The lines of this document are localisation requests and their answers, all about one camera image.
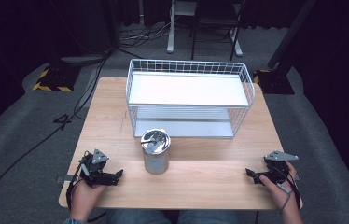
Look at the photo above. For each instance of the white desk frame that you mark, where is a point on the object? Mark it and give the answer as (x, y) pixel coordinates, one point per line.
(171, 31)

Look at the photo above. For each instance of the black metal chair frame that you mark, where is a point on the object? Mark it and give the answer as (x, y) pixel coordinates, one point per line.
(213, 21)

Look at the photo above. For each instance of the black slanted stand post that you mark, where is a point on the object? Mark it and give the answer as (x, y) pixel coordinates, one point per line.
(290, 34)

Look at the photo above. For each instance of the person's left hand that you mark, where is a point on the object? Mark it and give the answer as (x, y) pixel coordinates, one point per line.
(84, 199)

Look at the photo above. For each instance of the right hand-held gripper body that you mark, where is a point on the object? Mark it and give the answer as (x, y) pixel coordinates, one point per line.
(276, 171)

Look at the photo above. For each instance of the black stand base striped tape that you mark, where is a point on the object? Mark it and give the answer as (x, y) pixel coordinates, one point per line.
(54, 79)
(273, 82)

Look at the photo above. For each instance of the person's leg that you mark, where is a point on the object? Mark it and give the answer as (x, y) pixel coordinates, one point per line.
(208, 217)
(138, 217)

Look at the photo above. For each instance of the grey tape piece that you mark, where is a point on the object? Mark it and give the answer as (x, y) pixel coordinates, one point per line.
(64, 178)

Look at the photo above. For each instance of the silver metal can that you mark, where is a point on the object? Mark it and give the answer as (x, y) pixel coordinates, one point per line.
(155, 160)

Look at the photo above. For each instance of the person's right hand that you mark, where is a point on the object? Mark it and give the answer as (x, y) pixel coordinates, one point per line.
(287, 194)

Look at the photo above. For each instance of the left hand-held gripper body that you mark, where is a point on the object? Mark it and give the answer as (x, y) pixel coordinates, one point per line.
(96, 174)

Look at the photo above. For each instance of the person's right leg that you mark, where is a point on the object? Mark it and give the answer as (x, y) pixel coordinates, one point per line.
(208, 217)

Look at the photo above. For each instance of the person's left leg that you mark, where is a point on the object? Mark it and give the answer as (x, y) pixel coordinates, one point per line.
(138, 217)

